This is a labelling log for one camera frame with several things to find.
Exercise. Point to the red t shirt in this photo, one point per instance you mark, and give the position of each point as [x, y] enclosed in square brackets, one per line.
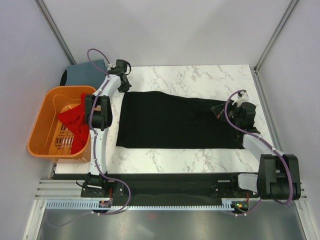
[74, 120]

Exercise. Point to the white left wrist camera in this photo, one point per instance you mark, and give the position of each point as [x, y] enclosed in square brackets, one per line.
[122, 67]

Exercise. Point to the orange plastic basket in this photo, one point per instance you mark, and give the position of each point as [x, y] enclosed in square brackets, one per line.
[51, 139]

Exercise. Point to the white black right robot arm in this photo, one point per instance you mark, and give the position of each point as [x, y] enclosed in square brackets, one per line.
[278, 176]

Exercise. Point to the black mounting rail plate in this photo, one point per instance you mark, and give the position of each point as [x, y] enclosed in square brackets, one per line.
[120, 177]

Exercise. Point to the aluminium frame post right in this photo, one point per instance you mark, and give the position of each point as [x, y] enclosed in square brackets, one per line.
[276, 33]

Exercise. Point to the aluminium base extrusion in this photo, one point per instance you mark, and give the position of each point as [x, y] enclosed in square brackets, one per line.
[57, 188]

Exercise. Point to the folded grey blue t shirt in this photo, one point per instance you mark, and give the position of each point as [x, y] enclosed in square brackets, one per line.
[84, 74]

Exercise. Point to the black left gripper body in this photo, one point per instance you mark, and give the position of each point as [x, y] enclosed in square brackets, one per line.
[125, 87]

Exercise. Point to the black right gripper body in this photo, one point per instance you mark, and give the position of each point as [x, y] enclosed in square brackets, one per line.
[233, 110]

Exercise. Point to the white slotted cable duct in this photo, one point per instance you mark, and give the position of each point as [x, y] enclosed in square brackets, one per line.
[99, 205]

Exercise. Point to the aluminium frame post left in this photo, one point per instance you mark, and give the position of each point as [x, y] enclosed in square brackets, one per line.
[55, 30]

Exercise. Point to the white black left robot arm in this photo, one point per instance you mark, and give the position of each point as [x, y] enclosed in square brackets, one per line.
[99, 117]

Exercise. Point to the aluminium frame post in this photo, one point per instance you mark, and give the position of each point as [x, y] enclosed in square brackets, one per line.
[55, 30]
[276, 33]

